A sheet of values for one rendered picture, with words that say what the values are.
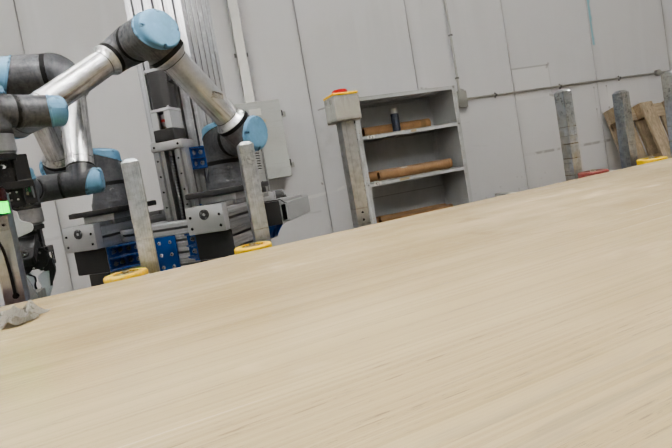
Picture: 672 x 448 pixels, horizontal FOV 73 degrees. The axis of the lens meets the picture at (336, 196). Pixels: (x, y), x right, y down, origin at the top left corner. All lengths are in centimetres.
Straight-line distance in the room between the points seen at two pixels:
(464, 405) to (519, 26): 477
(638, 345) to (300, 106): 362
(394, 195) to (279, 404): 375
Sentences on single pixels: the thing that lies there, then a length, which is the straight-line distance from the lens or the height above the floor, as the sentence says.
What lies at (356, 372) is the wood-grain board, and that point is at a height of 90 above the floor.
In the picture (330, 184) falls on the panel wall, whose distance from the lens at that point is 383.
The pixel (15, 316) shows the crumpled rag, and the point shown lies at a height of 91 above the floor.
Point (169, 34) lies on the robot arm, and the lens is 143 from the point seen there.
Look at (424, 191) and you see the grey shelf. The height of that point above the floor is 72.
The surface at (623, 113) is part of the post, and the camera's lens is 177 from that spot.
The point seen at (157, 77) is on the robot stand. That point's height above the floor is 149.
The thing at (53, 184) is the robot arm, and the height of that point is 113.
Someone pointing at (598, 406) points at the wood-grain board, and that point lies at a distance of 27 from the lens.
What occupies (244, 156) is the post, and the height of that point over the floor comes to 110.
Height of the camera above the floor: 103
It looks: 3 degrees down
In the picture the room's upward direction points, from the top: 10 degrees counter-clockwise
